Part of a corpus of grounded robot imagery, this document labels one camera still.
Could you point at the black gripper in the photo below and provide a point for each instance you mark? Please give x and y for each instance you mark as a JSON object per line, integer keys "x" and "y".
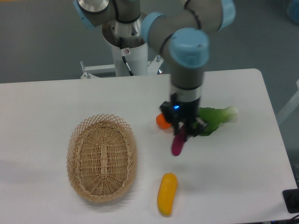
{"x": 176, "y": 111}

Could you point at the purple sweet potato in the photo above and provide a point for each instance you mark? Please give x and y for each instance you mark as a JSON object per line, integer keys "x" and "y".
{"x": 178, "y": 142}

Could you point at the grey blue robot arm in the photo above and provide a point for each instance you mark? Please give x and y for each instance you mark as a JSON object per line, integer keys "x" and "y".
{"x": 181, "y": 40}

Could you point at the woven wicker basket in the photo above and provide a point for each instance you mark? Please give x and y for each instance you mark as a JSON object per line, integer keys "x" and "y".
{"x": 102, "y": 158}

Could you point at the orange carrot piece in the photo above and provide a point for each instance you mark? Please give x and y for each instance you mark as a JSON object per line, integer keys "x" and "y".
{"x": 161, "y": 122}

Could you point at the green bok choy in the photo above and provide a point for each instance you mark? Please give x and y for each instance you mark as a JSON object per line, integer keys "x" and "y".
{"x": 215, "y": 117}

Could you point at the yellow corn toy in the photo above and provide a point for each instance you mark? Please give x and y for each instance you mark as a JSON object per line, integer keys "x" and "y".
{"x": 166, "y": 193}

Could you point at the white table leg right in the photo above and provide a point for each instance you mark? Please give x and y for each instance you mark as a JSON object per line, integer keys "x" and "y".
{"x": 289, "y": 107}

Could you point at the black device at edge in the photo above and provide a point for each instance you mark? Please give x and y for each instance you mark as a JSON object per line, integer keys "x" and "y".
{"x": 291, "y": 198}

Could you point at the blue object top corner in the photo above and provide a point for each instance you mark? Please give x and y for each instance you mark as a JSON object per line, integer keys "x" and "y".
{"x": 293, "y": 11}

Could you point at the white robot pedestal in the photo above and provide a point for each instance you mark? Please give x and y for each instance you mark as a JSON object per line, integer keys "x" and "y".
{"x": 129, "y": 50}

